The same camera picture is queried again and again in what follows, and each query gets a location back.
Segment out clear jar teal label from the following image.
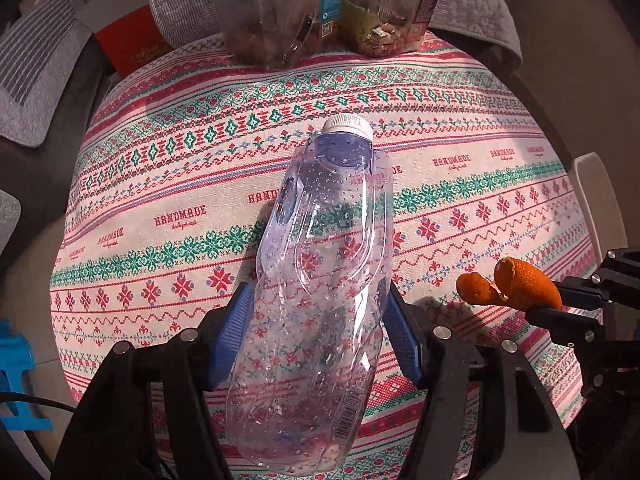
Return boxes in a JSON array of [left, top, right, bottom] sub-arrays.
[[214, 0, 342, 70]]

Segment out grey quilted sofa seat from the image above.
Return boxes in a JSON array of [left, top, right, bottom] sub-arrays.
[[149, 0, 523, 70]]

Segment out patterned handmade tablecloth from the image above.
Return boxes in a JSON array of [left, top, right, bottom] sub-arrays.
[[48, 29, 601, 480]]

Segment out white plastic trash bin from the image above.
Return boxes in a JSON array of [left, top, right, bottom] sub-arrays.
[[568, 152, 628, 261]]

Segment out clear jar purple label nuts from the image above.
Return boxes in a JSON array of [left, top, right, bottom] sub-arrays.
[[337, 0, 438, 58]]

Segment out clear plastic water bottle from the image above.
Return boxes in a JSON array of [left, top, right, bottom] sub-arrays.
[[226, 114, 393, 476]]

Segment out red box beside sofa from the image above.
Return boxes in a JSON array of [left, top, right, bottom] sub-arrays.
[[94, 6, 174, 78]]

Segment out grey striped sofa cover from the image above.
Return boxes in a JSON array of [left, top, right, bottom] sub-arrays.
[[1, 0, 91, 148]]

